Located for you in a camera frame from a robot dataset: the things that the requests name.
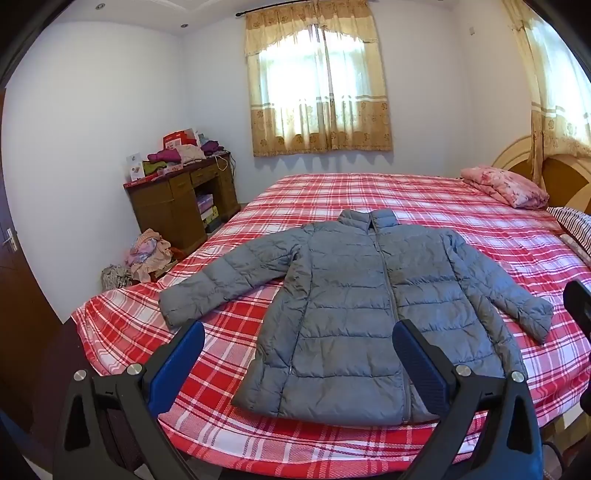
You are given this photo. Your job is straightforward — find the beige window curtain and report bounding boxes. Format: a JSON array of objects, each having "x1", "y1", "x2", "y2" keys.
[{"x1": 244, "y1": 0, "x2": 394, "y2": 158}]

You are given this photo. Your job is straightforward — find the pale pink folded clothes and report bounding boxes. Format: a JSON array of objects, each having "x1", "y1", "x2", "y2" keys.
[{"x1": 173, "y1": 144, "x2": 206, "y2": 163}]

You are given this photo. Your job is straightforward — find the red cardboard box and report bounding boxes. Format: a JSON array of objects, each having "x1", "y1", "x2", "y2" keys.
[{"x1": 163, "y1": 129, "x2": 200, "y2": 151}]

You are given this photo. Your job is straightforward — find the bed with red plaid sheet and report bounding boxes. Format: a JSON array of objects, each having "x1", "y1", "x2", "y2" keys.
[{"x1": 70, "y1": 172, "x2": 591, "y2": 469}]

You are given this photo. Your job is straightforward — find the beige floral side curtain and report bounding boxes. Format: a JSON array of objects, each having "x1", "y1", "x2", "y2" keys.
[{"x1": 501, "y1": 0, "x2": 591, "y2": 185}]

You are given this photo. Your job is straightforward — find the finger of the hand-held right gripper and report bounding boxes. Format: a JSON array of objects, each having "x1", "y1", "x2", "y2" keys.
[{"x1": 563, "y1": 279, "x2": 591, "y2": 352}]

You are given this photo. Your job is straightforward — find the brown wooden door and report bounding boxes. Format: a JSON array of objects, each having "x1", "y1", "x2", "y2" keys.
[{"x1": 0, "y1": 88, "x2": 63, "y2": 416}]

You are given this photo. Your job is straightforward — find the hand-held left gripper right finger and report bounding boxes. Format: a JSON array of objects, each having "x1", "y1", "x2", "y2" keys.
[{"x1": 392, "y1": 318, "x2": 546, "y2": 480}]

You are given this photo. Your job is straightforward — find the pink floral folded blanket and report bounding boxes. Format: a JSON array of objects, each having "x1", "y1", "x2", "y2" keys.
[{"x1": 459, "y1": 165, "x2": 550, "y2": 210}]

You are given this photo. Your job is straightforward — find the grey patterned cloth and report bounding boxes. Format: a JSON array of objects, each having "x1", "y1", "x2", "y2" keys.
[{"x1": 100, "y1": 264, "x2": 132, "y2": 291}]

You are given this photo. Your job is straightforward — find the wooden arched headboard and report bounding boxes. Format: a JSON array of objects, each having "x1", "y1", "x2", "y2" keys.
[{"x1": 490, "y1": 138, "x2": 591, "y2": 213}]

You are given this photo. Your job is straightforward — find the black curtain rod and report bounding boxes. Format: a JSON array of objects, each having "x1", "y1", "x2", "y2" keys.
[{"x1": 235, "y1": 0, "x2": 370, "y2": 18}]

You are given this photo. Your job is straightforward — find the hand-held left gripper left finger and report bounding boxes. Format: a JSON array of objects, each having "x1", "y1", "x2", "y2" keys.
[{"x1": 53, "y1": 318, "x2": 222, "y2": 480}]

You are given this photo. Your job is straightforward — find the brown wooden desk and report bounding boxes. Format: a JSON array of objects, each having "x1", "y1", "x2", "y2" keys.
[{"x1": 123, "y1": 151, "x2": 241, "y2": 259}]

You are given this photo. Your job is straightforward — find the striped pillow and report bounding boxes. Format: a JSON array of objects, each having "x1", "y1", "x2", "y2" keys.
[{"x1": 547, "y1": 206, "x2": 591, "y2": 268}]

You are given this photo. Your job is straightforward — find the pile of pink clothes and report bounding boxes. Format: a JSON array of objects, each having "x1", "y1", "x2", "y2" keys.
[{"x1": 126, "y1": 228, "x2": 174, "y2": 282}]

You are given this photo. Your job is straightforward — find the stack of colourful boxes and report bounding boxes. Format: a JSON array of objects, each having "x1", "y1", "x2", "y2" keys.
[{"x1": 196, "y1": 194, "x2": 220, "y2": 232}]

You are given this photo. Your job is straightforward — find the white printed box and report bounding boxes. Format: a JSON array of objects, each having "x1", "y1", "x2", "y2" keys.
[{"x1": 124, "y1": 152, "x2": 146, "y2": 182}]

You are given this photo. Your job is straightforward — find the grey puffer jacket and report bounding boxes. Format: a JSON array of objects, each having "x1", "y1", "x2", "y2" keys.
[{"x1": 158, "y1": 209, "x2": 555, "y2": 425}]

